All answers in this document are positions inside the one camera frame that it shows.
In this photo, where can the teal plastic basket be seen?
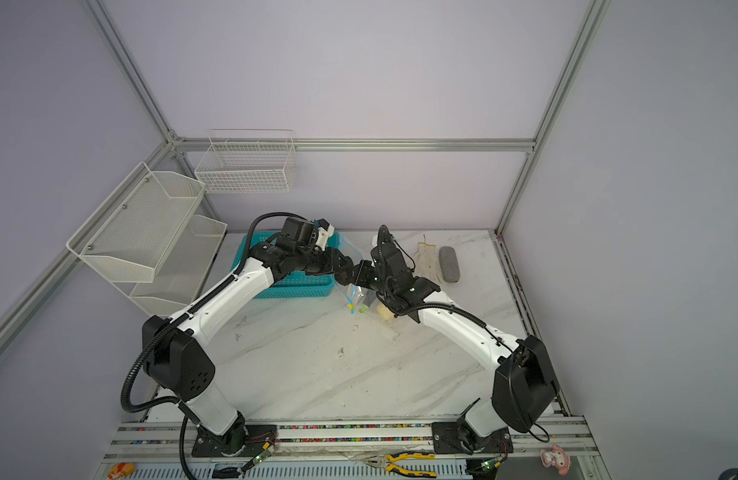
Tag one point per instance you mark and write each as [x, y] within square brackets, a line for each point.
[297, 284]

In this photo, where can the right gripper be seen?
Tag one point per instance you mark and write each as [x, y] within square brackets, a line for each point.
[364, 266]

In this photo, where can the yellow handled pliers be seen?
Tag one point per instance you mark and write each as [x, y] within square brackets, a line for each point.
[395, 463]

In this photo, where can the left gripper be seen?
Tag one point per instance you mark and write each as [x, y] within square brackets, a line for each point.
[332, 258]

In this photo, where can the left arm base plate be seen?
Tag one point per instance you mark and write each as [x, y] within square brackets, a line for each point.
[252, 441]

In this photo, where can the grey oval stone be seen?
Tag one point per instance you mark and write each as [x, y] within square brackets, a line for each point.
[449, 264]

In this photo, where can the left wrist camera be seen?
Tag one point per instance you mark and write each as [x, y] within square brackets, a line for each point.
[324, 231]

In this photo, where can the yellow toy figure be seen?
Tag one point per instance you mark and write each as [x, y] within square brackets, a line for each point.
[121, 471]

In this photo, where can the white mesh shelf upper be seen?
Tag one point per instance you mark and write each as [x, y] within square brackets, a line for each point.
[130, 236]

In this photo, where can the white work glove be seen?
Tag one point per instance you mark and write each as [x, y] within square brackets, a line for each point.
[427, 262]

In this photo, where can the white mesh shelf lower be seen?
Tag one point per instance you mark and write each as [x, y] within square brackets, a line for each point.
[184, 272]

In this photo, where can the white mesh shelf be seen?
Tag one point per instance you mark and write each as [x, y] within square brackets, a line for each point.
[184, 272]
[130, 236]

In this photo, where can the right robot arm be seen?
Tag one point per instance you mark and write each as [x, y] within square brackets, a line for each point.
[524, 380]

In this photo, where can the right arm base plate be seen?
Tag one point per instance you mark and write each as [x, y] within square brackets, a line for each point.
[456, 438]

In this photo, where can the pink toy figure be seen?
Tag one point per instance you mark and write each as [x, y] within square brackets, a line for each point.
[556, 457]

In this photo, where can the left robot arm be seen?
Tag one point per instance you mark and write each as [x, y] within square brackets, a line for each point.
[174, 366]

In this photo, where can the clear zip bag blue zipper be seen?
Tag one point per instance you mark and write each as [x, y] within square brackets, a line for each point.
[363, 302]

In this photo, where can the cream toy pear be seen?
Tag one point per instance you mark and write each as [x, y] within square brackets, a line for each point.
[384, 313]

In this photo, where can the white wire basket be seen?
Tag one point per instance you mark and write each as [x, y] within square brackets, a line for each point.
[248, 161]

